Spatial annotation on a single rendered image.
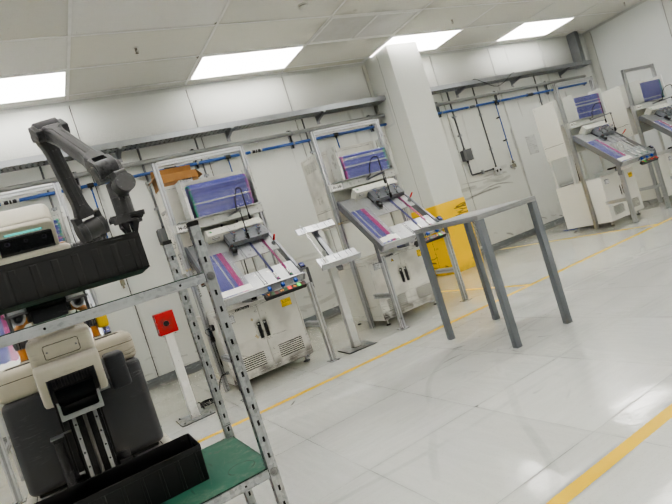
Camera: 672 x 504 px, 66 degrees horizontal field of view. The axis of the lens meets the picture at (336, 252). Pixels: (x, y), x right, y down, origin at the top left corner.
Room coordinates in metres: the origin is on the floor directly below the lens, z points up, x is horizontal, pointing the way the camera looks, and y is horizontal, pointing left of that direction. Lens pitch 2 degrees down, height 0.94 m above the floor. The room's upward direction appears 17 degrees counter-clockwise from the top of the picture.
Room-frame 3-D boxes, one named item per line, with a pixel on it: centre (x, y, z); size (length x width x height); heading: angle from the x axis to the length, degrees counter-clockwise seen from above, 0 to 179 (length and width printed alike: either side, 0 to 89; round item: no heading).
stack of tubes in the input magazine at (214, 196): (4.32, 0.78, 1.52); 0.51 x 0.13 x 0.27; 118
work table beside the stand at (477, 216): (3.36, -0.90, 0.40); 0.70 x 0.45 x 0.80; 22
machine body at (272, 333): (4.40, 0.89, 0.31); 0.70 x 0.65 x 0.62; 118
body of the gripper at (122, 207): (1.62, 0.58, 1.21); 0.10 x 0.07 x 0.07; 119
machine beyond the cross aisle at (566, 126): (6.79, -3.51, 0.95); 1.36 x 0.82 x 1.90; 28
